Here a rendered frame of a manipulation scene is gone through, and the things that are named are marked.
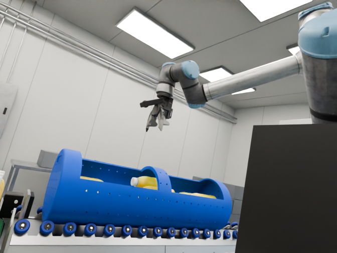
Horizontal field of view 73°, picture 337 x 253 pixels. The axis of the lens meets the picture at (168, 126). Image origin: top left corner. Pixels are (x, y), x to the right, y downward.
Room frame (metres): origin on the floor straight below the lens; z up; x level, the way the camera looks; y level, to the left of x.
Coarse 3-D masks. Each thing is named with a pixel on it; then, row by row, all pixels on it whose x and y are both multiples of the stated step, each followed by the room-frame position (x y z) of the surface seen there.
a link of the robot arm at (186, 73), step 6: (174, 66) 1.04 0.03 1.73; (180, 66) 1.01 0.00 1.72; (186, 66) 0.98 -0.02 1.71; (192, 66) 0.99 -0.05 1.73; (174, 72) 1.04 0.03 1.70; (180, 72) 1.01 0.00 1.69; (186, 72) 0.99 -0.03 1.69; (192, 72) 1.00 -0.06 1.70; (198, 72) 1.02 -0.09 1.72; (174, 78) 1.06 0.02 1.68; (180, 78) 1.03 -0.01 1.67; (186, 78) 1.02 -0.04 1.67; (192, 78) 1.01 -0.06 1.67; (186, 84) 1.03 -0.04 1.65; (192, 84) 1.03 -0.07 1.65
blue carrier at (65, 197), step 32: (64, 160) 0.84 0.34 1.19; (64, 192) 0.81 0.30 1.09; (96, 192) 0.87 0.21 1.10; (128, 192) 0.94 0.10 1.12; (160, 192) 1.02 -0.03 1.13; (192, 192) 1.45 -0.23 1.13; (224, 192) 1.25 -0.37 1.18; (96, 224) 0.95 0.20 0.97; (128, 224) 1.01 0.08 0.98; (160, 224) 1.08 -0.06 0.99; (192, 224) 1.16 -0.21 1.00; (224, 224) 1.26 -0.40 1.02
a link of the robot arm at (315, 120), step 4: (312, 112) 0.47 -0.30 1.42; (316, 112) 0.45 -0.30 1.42; (312, 116) 0.47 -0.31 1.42; (316, 116) 0.46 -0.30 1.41; (320, 116) 0.44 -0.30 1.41; (324, 116) 0.44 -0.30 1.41; (328, 116) 0.43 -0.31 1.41; (332, 116) 0.42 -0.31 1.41; (336, 116) 0.41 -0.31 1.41; (312, 120) 0.48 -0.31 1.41; (316, 120) 0.46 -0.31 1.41; (320, 120) 0.45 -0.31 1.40; (324, 120) 0.44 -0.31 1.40; (328, 120) 0.43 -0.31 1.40; (332, 120) 0.43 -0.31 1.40; (336, 120) 0.42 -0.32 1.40
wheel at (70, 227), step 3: (69, 222) 0.88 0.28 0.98; (72, 222) 0.88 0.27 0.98; (66, 225) 0.87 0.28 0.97; (69, 225) 0.87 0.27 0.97; (72, 225) 0.88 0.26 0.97; (75, 225) 0.88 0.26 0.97; (63, 228) 0.86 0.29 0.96; (66, 228) 0.86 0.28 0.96; (69, 228) 0.87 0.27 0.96; (72, 228) 0.87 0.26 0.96; (75, 228) 0.88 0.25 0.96; (66, 231) 0.86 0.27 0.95; (69, 231) 0.86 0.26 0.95; (72, 231) 0.87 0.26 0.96; (69, 234) 0.87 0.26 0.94
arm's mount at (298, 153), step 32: (256, 128) 0.43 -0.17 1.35; (288, 128) 0.38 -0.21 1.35; (320, 128) 0.34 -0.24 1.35; (256, 160) 0.42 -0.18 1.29; (288, 160) 0.38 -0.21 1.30; (320, 160) 0.34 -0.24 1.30; (256, 192) 0.42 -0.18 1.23; (288, 192) 0.37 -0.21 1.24; (320, 192) 0.34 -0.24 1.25; (256, 224) 0.41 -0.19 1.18; (288, 224) 0.37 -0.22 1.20; (320, 224) 0.33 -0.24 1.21
